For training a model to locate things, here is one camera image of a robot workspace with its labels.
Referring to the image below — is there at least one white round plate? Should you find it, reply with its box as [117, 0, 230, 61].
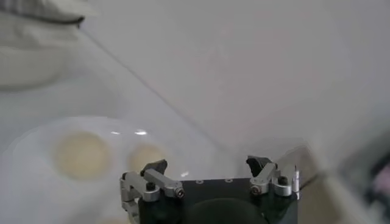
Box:
[0, 117, 232, 224]

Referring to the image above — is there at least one cream steamed baozi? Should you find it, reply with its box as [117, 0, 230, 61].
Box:
[127, 142, 168, 174]
[54, 130, 112, 181]

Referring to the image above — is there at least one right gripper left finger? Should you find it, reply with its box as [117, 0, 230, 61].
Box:
[119, 159, 185, 224]

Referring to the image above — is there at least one cream electric cooker base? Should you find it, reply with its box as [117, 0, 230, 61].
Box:
[0, 0, 100, 91]

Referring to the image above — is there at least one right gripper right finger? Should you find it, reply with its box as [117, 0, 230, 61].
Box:
[246, 155, 301, 198]

